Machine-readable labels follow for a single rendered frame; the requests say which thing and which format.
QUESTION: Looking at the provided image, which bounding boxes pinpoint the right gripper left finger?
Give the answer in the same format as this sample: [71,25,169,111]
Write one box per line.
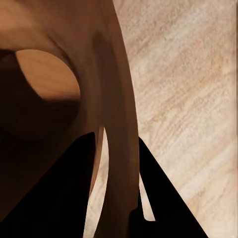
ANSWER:
[0,132,96,238]

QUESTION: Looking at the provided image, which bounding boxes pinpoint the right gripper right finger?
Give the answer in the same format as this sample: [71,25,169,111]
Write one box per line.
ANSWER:
[130,138,207,238]

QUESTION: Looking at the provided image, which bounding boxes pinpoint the trash can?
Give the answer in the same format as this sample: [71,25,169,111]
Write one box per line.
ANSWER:
[0,0,140,238]

